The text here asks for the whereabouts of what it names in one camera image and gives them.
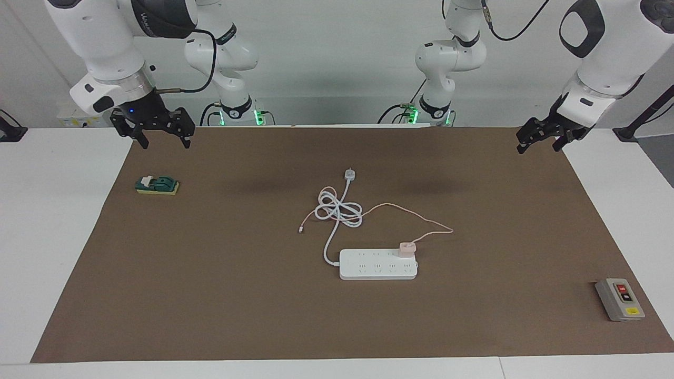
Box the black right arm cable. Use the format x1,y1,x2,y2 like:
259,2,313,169
154,29,217,94

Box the white power strip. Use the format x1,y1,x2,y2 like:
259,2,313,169
339,248,419,281

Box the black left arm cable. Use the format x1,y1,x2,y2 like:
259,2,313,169
482,0,551,42

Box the brown table mat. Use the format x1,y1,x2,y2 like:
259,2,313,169
31,125,674,364

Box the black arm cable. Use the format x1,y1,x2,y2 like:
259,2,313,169
482,0,551,42
154,29,217,94

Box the white power cord with plug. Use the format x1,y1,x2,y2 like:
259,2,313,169
314,168,364,265

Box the grey push-button switch box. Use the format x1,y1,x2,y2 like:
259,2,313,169
594,277,646,322

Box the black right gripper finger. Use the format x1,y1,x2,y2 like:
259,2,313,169
168,107,196,149
110,109,150,149

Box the black base cable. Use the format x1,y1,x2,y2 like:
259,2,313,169
376,79,428,125
200,102,222,127

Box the pink charging cable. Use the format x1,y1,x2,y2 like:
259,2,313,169
298,203,454,248

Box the green knife switch yellow base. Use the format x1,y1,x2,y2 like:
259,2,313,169
135,175,180,196

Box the black clamp stand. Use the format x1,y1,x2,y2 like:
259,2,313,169
0,109,28,143
612,84,674,143

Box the white boxes with yellow labels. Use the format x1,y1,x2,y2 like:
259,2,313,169
58,108,114,128

